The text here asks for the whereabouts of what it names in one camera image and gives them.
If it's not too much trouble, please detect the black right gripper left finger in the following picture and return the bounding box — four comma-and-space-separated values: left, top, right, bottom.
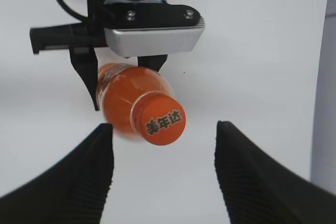
1, 123, 114, 223

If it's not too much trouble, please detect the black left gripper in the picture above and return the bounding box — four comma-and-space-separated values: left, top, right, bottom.
30, 0, 202, 111

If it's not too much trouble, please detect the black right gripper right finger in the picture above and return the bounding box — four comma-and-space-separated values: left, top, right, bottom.
214, 121, 335, 223

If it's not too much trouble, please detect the orange soda bottle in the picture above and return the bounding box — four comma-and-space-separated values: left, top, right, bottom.
96, 63, 179, 142

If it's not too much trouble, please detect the orange bottle cap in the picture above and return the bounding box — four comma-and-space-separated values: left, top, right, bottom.
132, 93, 186, 146

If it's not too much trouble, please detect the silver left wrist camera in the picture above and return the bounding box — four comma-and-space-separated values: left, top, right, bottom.
104, 18, 205, 58

